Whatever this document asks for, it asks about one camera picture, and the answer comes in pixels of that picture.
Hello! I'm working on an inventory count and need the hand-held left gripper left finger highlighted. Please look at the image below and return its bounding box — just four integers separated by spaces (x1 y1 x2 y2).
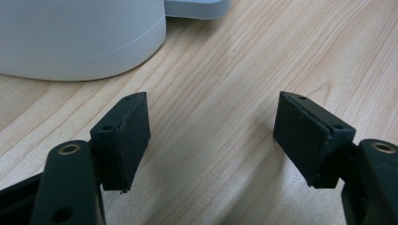
89 91 152 195

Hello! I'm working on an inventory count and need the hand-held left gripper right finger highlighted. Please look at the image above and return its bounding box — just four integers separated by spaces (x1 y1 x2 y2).
272 90 357 189

